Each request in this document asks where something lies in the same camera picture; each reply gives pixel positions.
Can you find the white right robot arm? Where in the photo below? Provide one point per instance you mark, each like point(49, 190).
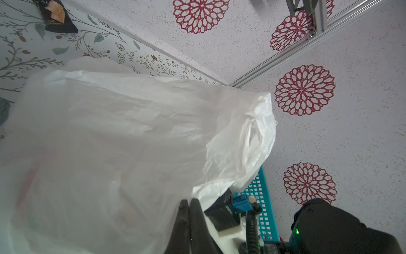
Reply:
point(320, 228)

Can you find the teal plastic basket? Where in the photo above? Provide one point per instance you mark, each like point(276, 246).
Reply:
point(267, 221)

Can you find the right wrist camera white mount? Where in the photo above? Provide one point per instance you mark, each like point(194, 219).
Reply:
point(227, 212)

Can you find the small black snack packet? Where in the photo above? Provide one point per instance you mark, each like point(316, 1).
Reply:
point(55, 16)

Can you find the white plastic bag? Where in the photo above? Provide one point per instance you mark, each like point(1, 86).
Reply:
point(96, 158)

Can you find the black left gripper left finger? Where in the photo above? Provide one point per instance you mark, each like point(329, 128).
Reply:
point(179, 242)

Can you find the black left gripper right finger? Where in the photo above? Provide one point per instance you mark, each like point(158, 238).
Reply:
point(201, 240)

